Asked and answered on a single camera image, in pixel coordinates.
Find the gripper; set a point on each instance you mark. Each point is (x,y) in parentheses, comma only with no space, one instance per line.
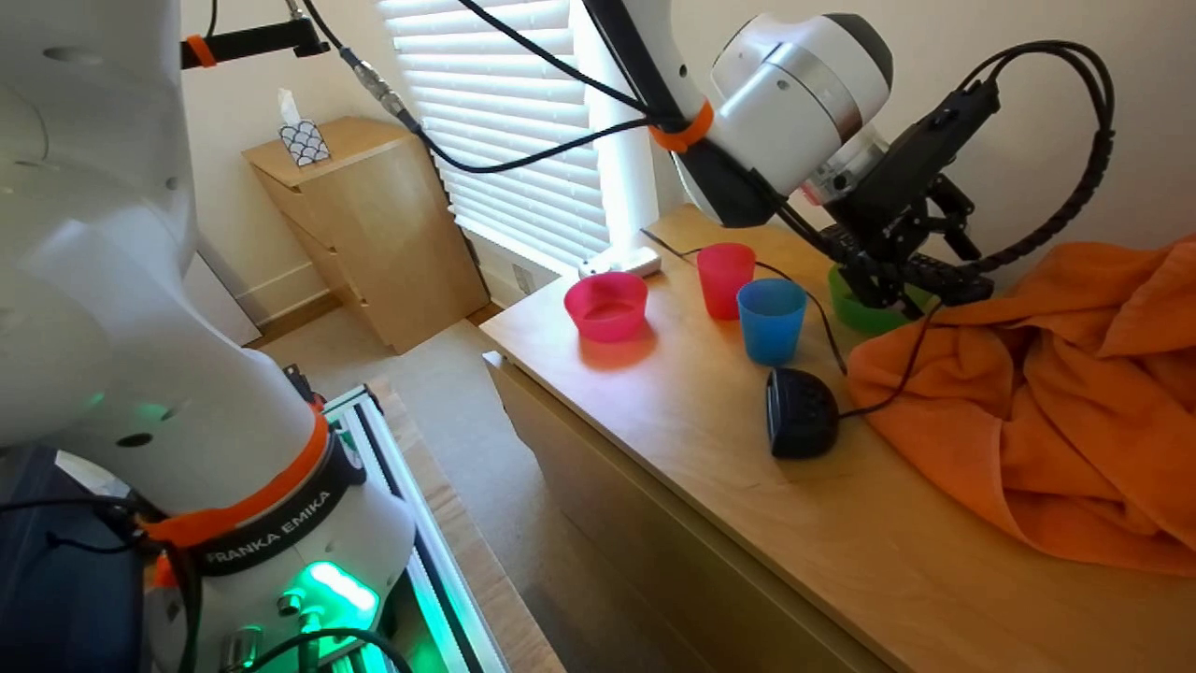
(895,192)

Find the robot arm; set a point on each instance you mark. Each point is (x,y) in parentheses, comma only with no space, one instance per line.
(112,308)

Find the black remote control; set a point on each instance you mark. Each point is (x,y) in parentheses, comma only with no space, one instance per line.
(955,278)

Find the green plastic bowl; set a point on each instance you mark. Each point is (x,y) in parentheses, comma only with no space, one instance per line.
(855,313)

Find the blue plastic cup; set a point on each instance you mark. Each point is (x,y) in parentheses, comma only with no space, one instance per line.
(772,322)

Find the red plastic cup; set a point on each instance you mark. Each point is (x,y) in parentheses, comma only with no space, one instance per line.
(723,280)

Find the black round alarm clock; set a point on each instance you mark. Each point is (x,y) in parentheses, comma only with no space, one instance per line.
(802,413)

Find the orange cloth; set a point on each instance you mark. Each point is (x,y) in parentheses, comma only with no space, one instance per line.
(1056,411)

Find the pink plastic bowl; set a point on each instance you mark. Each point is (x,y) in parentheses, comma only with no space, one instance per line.
(607,308)

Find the wooden drawer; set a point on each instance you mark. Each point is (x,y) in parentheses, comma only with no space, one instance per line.
(635,542)

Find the white window blinds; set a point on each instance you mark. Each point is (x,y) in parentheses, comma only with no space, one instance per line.
(505,131)

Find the wooden dresser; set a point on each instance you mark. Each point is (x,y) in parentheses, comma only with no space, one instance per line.
(383,234)

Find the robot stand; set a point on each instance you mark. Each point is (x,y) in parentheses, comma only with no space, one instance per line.
(439,579)

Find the patterned tissue box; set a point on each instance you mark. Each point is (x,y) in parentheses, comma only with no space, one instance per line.
(304,140)

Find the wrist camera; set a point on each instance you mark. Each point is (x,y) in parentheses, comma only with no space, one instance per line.
(958,117)

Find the wall socket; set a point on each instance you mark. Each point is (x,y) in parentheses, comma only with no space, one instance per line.
(523,279)

